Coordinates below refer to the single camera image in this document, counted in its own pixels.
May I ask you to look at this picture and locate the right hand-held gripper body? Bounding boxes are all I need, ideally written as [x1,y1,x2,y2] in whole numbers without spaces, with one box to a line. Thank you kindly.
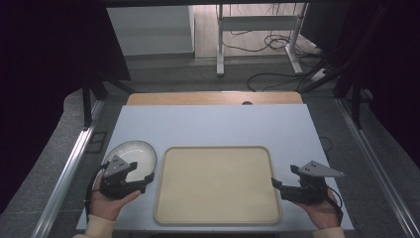
[279,160,345,205]

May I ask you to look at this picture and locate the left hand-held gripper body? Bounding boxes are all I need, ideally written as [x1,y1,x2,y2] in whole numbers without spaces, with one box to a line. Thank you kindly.
[98,155,147,201]

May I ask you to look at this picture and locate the white bowl with dark rim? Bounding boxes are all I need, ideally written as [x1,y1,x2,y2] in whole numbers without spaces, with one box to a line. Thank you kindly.
[102,140,158,183]

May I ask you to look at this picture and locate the person's right hand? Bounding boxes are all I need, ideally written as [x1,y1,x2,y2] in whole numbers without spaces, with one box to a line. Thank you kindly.
[294,188,343,231]

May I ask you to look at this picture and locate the person's left hand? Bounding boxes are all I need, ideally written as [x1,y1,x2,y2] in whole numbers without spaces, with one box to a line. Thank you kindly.
[89,173,143,222]

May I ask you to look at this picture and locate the beige rectangular tray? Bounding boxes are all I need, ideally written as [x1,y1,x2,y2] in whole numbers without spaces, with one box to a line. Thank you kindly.
[154,146,282,226]

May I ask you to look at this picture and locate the black metal stand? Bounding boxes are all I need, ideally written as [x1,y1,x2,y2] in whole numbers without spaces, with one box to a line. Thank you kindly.
[332,73,365,131]
[80,77,137,130]

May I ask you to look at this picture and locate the white table board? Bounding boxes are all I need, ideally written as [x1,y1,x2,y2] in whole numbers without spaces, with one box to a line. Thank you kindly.
[76,104,355,232]

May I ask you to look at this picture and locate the white power strip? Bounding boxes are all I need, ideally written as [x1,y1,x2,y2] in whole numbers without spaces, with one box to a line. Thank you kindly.
[309,67,329,82]

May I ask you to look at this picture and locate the wooden table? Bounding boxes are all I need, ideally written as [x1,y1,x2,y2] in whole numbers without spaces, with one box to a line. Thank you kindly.
[126,91,304,106]

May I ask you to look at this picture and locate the black curtain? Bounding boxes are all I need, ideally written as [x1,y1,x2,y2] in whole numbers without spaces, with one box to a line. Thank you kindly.
[0,0,133,214]
[299,0,420,171]

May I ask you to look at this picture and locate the white cabinet panel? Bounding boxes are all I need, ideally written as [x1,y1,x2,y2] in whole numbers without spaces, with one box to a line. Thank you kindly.
[106,5,196,57]

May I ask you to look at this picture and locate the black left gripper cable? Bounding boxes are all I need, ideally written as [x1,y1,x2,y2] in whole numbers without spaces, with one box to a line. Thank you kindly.
[83,161,111,222]

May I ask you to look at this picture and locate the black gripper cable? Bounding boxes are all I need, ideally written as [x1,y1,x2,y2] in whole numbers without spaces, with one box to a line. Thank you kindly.
[325,185,345,227]
[83,161,111,222]

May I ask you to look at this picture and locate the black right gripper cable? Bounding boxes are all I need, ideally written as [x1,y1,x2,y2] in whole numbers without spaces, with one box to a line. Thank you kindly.
[325,185,345,227]

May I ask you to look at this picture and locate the aluminium rail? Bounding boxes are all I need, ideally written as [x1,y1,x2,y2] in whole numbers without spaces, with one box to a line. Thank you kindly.
[30,98,107,238]
[334,97,420,238]

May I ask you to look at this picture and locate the black floor cables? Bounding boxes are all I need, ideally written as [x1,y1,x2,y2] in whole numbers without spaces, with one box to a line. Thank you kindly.
[220,4,335,93]

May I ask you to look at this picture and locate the white metal desk frame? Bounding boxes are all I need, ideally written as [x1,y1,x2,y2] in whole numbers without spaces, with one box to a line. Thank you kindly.
[215,3,309,78]

